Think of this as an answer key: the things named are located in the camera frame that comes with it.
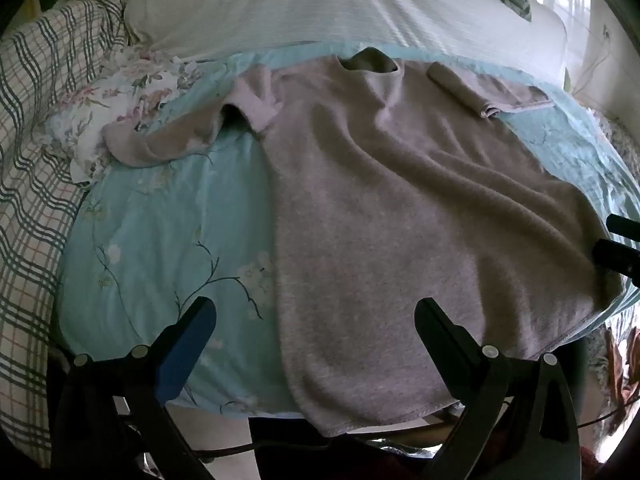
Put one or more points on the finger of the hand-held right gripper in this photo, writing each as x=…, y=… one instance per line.
x=617, y=256
x=625, y=225

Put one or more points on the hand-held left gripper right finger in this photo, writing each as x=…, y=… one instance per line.
x=444, y=355

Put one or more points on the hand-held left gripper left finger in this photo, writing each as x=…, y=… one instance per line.
x=186, y=355

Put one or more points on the beige knit sweater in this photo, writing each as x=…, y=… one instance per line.
x=390, y=220

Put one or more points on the brown leaf print cloth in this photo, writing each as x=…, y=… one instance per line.
x=620, y=360

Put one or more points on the light blue floral bed sheet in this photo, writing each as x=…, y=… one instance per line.
x=150, y=240

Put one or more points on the plaid quilt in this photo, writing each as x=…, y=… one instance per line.
x=30, y=160

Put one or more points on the white floral cloth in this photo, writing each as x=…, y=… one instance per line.
x=125, y=90

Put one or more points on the white striped blanket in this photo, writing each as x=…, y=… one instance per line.
x=300, y=5

